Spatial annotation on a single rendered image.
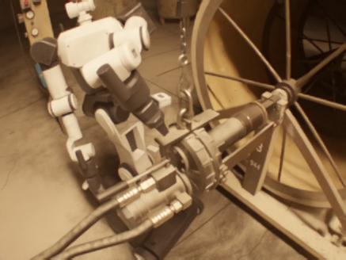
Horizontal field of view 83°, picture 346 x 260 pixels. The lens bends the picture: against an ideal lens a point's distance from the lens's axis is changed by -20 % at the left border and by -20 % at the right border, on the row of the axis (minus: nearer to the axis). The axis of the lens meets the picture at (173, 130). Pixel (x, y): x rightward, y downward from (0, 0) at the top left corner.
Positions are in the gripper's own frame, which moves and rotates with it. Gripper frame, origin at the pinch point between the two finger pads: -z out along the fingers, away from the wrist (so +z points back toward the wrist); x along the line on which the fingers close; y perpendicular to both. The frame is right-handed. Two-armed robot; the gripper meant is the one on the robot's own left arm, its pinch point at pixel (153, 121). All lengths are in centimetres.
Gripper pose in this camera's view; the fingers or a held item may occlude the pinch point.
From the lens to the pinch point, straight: 70.7
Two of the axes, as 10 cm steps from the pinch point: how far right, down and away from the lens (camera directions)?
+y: 6.8, -7.1, 1.8
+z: -3.7, -5.4, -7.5
